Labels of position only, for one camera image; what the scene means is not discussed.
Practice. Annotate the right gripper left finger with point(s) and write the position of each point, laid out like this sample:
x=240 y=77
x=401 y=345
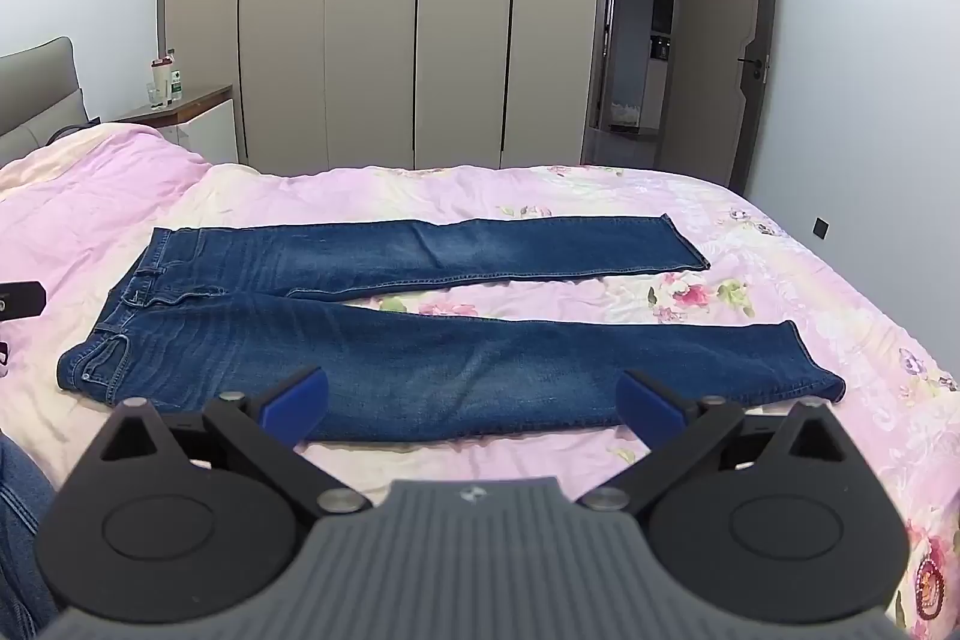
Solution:
x=191 y=513

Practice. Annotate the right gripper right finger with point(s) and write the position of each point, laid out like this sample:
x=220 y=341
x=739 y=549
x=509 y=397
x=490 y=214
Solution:
x=756 y=513

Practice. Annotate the blue denim jeans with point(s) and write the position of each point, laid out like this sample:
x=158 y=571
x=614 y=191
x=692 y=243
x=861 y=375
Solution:
x=211 y=310

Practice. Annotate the grey bedroom door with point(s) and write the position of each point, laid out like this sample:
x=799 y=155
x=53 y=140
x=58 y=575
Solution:
x=719 y=64

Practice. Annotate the grey upholstered headboard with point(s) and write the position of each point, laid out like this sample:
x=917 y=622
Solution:
x=41 y=100

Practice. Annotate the clear drinking glass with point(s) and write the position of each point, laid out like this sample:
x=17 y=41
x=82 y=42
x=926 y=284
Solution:
x=156 y=97

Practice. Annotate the wooden top nightstand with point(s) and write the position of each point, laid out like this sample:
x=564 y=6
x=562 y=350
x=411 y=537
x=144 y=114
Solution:
x=202 y=121

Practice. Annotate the white bottle green label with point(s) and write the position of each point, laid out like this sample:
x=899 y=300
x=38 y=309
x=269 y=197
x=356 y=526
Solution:
x=175 y=79

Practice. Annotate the beige built-in wardrobe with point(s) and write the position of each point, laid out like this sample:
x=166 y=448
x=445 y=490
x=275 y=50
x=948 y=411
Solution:
x=398 y=83

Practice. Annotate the black wall socket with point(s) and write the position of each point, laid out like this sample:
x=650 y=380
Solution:
x=820 y=228

